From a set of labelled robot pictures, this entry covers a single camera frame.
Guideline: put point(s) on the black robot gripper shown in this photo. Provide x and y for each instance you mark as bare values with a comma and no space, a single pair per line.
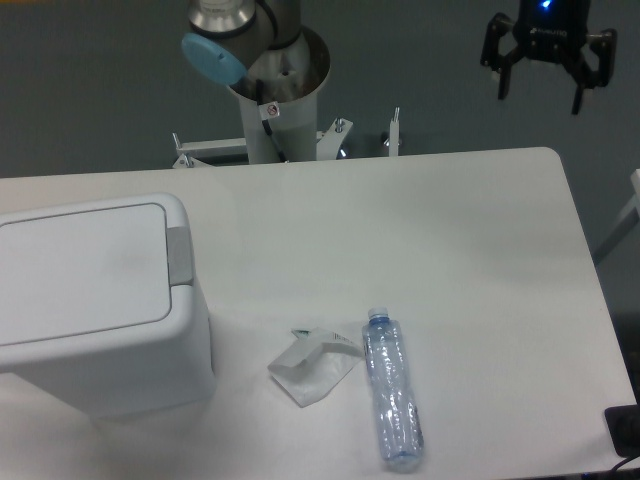
545,30

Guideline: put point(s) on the white push-top trash can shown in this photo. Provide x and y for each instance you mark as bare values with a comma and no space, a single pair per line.
101,306

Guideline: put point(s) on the black device at table edge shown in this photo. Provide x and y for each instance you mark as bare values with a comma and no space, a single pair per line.
623,425

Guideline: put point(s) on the crumpled clear plastic wrapper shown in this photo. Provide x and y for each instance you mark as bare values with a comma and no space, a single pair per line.
317,361

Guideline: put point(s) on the clear plastic water bottle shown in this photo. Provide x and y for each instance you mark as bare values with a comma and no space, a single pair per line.
399,433

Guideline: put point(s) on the white frame at right edge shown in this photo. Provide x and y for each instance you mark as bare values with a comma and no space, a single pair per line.
625,221

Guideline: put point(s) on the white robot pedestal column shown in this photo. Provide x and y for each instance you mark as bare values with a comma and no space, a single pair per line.
279,95

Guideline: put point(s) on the white metal base bracket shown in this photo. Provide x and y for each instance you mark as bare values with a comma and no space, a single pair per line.
328,145

